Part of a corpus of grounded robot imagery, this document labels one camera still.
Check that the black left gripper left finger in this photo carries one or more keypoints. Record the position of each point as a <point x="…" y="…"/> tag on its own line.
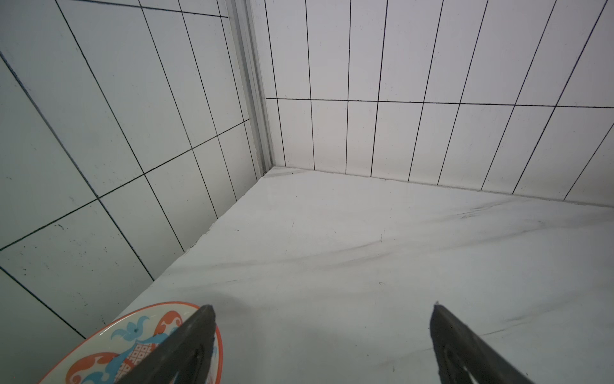
<point x="184" y="357"/>

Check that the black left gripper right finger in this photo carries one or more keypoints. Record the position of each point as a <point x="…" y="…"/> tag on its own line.
<point x="463" y="357"/>

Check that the patterned red blue plate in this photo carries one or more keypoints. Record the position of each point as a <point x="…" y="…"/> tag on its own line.
<point x="110" y="354"/>

